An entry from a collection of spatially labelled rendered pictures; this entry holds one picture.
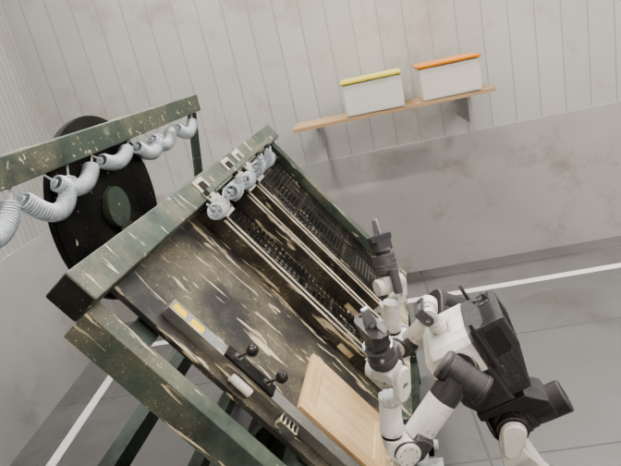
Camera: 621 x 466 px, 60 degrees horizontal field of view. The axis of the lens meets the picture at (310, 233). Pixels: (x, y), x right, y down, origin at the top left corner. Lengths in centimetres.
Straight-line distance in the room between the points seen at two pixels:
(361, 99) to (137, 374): 337
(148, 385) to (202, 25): 409
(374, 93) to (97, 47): 258
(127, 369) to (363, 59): 403
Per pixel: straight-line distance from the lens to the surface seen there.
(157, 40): 530
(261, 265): 217
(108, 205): 241
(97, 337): 147
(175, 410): 151
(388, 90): 444
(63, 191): 215
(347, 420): 203
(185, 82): 525
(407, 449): 172
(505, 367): 187
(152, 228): 175
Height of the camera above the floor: 231
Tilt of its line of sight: 18 degrees down
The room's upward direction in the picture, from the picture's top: 13 degrees counter-clockwise
